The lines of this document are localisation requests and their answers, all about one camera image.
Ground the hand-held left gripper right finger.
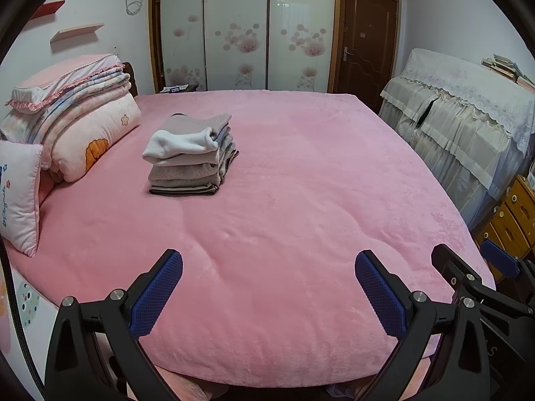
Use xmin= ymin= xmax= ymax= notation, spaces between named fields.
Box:
xmin=354 ymin=249 xmax=491 ymax=401

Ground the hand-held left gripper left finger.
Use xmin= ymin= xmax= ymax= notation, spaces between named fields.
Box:
xmin=44 ymin=249 xmax=184 ymax=401

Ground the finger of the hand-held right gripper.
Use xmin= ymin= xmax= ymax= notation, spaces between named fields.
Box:
xmin=480 ymin=239 xmax=535 ymax=281
xmin=430 ymin=243 xmax=535 ymax=326

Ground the striped knit sweater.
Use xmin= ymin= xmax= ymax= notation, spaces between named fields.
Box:
xmin=142 ymin=113 xmax=233 ymax=167

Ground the wooden drawer cabinet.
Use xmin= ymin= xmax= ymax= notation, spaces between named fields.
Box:
xmin=476 ymin=175 xmax=535 ymax=285

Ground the dark striped folded garment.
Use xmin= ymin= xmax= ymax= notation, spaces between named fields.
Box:
xmin=149 ymin=186 xmax=219 ymax=196

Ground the beige folded garment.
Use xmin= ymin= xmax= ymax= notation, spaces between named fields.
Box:
xmin=149 ymin=179 xmax=221 ymax=191

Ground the grey diamond-pattern folded garment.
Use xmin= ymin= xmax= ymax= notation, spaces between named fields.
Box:
xmin=148 ymin=134 xmax=240 ymax=185

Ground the pink bed blanket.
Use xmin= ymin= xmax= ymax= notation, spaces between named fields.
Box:
xmin=4 ymin=90 xmax=497 ymax=379

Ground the cartoon printed bed sheet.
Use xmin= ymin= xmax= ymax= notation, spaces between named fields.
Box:
xmin=0 ymin=259 xmax=60 ymax=385

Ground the lace-covered furniture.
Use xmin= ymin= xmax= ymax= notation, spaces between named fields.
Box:
xmin=378 ymin=48 xmax=535 ymax=231

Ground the small printed pillow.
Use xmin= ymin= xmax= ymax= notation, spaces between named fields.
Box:
xmin=0 ymin=140 xmax=45 ymax=258

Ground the stack of books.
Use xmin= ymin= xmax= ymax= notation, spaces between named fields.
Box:
xmin=480 ymin=54 xmax=535 ymax=89

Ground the dark wooden headboard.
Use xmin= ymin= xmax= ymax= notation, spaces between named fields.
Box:
xmin=122 ymin=62 xmax=140 ymax=98

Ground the pink ruffled pillow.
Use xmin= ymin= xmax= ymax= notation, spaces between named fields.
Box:
xmin=5 ymin=53 xmax=125 ymax=114

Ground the brown wooden door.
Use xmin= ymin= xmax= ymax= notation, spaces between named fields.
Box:
xmin=335 ymin=0 xmax=399 ymax=102

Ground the floral sliding-door wardrobe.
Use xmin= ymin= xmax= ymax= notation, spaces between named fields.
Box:
xmin=148 ymin=0 xmax=342 ymax=95

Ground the black cable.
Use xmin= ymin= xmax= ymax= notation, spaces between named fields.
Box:
xmin=0 ymin=238 xmax=45 ymax=398

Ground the pink wall shelf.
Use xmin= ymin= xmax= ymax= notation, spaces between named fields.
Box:
xmin=50 ymin=23 xmax=105 ymax=43

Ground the red wall shelf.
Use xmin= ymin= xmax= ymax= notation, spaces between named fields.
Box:
xmin=28 ymin=1 xmax=66 ymax=20

